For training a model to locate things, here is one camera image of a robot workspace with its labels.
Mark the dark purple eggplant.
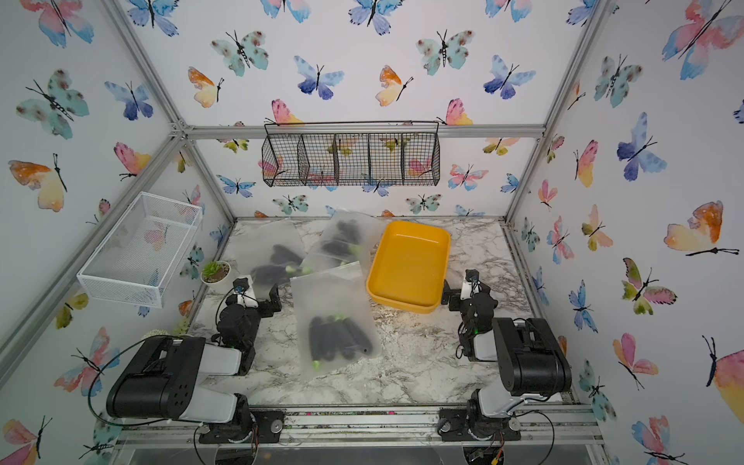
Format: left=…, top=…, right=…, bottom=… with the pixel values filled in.
left=250, top=244, right=308, bottom=288

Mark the clear zip-top bag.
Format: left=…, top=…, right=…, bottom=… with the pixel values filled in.
left=291, top=263, right=382, bottom=379
left=236, top=219, right=312, bottom=298
left=301, top=210, right=386, bottom=275

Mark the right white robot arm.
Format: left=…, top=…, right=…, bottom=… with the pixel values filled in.
left=442, top=280, right=573, bottom=420

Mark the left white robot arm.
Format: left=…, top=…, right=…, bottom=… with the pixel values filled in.
left=87, top=279, right=282, bottom=429

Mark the potted orange flower plant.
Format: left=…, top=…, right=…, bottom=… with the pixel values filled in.
left=141, top=317, right=190, bottom=340

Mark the small white potted succulent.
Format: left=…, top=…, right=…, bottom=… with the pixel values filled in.
left=201, top=261, right=233, bottom=294

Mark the yellow plastic tray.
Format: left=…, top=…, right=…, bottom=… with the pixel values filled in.
left=366, top=221, right=451, bottom=314

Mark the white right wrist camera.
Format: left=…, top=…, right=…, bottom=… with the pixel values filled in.
left=460, top=269, right=481, bottom=300

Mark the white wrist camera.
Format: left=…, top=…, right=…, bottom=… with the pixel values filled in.
left=228, top=275, right=259, bottom=308
left=460, top=269, right=481, bottom=300

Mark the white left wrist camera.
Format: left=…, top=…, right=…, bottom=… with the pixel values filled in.
left=228, top=275, right=259, bottom=308

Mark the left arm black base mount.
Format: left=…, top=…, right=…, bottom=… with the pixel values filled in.
left=197, top=410, right=286, bottom=446

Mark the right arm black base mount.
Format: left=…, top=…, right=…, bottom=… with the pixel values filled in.
left=435, top=408, right=521, bottom=443

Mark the white mesh wall basket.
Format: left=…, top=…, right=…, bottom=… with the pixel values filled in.
left=77, top=192, right=203, bottom=308

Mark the aluminium front rail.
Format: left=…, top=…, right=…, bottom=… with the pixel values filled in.
left=115, top=405, right=606, bottom=450

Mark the black wire wall basket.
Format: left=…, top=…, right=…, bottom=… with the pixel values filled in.
left=260, top=120, right=441, bottom=188

